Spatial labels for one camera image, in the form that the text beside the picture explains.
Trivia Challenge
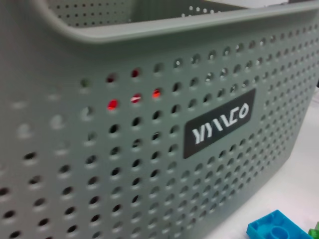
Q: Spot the blue toy brick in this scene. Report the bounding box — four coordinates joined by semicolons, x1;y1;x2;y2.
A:
246;209;311;239

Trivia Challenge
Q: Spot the green narrow toy brick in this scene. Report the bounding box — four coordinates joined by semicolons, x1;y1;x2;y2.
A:
308;222;319;239

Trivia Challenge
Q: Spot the grey perforated storage basket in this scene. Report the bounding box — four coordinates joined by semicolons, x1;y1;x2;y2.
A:
0;0;319;239

